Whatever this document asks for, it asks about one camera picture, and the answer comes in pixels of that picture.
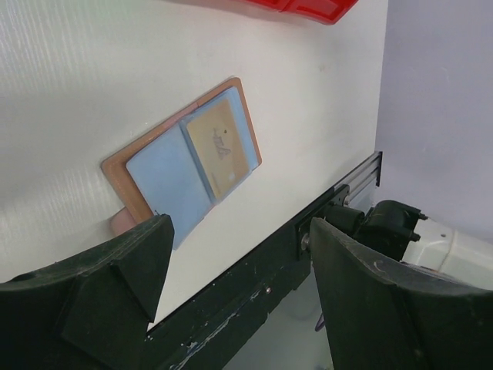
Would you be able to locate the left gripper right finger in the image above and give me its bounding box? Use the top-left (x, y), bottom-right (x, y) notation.
top-left (310, 218), bottom-right (492, 369)

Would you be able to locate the middle red plastic bin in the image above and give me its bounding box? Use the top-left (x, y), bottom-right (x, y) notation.
top-left (242, 0), bottom-right (297, 12)

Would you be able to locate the brown leather card holder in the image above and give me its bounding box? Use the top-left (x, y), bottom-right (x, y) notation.
top-left (101, 77), bottom-right (262, 247)

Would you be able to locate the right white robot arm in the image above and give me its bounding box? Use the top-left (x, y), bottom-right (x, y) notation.
top-left (324, 200), bottom-right (492, 290)

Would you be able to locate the right red plastic bin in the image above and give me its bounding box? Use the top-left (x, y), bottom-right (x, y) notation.
top-left (282, 0), bottom-right (357, 25)

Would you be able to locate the aluminium frame rail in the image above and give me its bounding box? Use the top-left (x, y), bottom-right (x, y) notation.
top-left (334, 151), bottom-right (383, 206)

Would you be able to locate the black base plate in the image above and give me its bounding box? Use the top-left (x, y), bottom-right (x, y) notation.
top-left (140, 185), bottom-right (350, 369)

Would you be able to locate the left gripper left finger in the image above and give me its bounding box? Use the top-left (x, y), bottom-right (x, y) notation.
top-left (1, 215), bottom-right (174, 369)

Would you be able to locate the red plastic bin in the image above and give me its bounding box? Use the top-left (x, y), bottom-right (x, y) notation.
top-left (242, 0), bottom-right (297, 12)
top-left (282, 0), bottom-right (357, 25)

